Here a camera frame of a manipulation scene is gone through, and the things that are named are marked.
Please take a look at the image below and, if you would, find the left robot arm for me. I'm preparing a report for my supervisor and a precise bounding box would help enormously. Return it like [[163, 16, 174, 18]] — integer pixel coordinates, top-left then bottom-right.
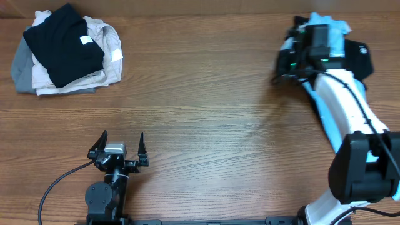
[[85, 131, 149, 224]]

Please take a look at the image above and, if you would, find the folded black shirt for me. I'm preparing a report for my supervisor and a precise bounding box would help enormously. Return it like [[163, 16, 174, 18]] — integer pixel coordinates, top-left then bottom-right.
[[23, 4, 104, 88]]

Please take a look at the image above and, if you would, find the folded beige shirt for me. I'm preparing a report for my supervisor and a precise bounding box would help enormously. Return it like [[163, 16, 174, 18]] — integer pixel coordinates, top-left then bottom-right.
[[32, 16, 123, 96]]

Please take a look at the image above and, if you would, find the black shirt on right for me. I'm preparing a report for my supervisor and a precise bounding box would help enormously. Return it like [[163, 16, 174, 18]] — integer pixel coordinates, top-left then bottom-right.
[[294, 12, 374, 84]]

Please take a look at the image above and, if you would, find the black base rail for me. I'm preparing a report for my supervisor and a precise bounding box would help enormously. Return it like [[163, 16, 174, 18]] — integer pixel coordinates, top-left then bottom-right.
[[76, 216, 294, 225]]

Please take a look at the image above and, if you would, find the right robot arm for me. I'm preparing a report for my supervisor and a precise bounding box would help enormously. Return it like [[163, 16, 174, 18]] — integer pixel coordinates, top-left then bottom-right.
[[271, 24, 399, 224]]

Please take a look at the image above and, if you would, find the light blue t-shirt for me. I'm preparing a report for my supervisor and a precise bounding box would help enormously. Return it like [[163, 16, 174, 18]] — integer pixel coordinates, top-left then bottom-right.
[[279, 12, 400, 201]]

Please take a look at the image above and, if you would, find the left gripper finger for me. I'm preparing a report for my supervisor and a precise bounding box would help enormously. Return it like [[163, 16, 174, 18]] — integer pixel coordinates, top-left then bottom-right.
[[89, 130, 108, 152], [137, 132, 147, 156]]

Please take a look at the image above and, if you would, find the folded grey garment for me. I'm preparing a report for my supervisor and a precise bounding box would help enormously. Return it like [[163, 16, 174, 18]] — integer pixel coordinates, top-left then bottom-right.
[[11, 37, 104, 95]]

